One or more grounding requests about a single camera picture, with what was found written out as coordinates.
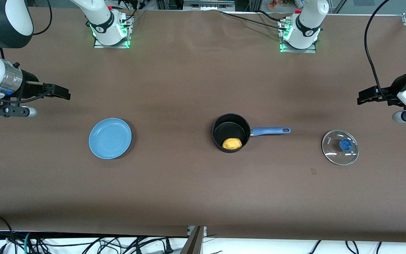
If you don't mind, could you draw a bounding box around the grey device box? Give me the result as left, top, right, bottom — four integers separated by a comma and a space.
183, 0, 236, 11

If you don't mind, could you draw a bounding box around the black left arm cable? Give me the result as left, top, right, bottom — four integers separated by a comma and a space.
364, 0, 399, 103

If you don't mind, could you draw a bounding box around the black cable to base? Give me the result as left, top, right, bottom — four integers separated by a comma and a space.
219, 10, 289, 31

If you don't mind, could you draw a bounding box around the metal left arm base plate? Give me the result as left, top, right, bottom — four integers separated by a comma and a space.
279, 18, 317, 54

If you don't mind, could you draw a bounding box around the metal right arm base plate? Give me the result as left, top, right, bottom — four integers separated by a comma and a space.
94, 15, 132, 49

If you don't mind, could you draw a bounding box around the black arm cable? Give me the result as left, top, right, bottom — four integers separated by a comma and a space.
364, 0, 399, 103
0, 0, 54, 105

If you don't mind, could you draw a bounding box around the yellow potato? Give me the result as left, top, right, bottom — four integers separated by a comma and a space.
222, 138, 242, 150

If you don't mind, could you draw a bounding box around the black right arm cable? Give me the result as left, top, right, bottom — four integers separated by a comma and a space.
0, 0, 54, 105

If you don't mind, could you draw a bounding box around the black pot with blue handle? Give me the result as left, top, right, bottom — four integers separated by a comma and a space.
212, 113, 291, 153

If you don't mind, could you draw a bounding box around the glass lid with blue knob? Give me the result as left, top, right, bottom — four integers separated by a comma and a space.
321, 129, 360, 166

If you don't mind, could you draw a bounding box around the grey metal table post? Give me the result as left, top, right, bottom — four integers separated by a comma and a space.
179, 225, 208, 254

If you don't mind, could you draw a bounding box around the teal floor cable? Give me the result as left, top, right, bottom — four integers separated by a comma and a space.
23, 232, 33, 254

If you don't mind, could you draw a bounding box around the brown table cover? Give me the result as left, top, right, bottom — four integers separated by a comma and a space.
0, 7, 406, 244

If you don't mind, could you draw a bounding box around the blue round plate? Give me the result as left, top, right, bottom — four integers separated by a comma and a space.
89, 118, 132, 159

